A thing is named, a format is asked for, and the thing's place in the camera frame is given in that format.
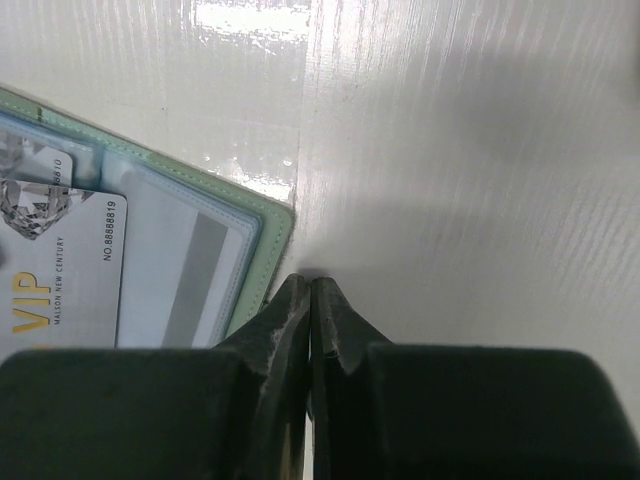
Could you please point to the silver credit card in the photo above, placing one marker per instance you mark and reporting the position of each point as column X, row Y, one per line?
column 61, row 264
column 31, row 157
column 185, row 258

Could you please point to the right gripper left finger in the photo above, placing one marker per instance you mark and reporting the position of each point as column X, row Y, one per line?
column 234, row 411

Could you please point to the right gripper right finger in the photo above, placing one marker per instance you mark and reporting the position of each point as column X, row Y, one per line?
column 383, row 410

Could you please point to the green leather card holder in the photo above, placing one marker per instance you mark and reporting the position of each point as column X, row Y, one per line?
column 99, row 160

